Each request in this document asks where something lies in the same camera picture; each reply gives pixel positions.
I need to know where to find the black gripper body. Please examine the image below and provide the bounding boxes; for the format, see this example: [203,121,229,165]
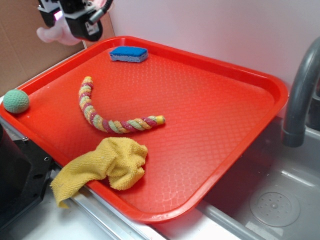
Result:
[37,0,105,27]

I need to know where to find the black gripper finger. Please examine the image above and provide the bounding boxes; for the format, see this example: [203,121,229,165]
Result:
[65,17,103,42]

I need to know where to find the pink plush bunny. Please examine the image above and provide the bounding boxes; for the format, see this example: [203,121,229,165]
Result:
[36,0,113,46]

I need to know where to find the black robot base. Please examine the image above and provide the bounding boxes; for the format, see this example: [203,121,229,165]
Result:
[0,126,53,231]

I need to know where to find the brown cardboard panel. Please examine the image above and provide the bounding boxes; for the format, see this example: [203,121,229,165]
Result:
[0,0,85,97]

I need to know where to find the blue sponge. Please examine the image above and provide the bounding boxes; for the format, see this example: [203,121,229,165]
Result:
[109,46,149,63]

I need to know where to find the green textured ball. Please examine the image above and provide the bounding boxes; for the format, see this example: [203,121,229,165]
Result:
[3,89,30,114]

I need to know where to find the yellow terry cloth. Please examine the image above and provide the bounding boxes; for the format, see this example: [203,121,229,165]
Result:
[50,137,148,209]

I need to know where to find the grey faucet spout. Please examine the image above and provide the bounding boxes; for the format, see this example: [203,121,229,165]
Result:
[281,38,320,148]

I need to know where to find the grey sink basin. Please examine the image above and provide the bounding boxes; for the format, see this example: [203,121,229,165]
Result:
[198,121,320,240]

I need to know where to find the multicolour twisted rope toy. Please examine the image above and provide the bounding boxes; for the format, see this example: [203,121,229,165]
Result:
[78,76,166,135]

